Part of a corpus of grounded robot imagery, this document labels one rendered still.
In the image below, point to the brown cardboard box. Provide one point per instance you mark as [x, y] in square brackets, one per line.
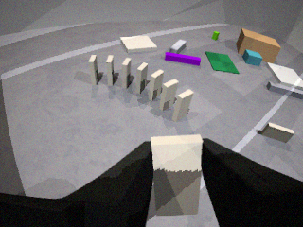
[265, 46]

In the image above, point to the purple flat bar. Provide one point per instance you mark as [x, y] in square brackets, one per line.
[182, 59]

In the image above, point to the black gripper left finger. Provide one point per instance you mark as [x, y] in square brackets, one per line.
[119, 197]

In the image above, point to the teal block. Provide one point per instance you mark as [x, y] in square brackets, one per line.
[252, 58]

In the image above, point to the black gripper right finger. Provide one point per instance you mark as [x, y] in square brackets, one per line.
[248, 194]

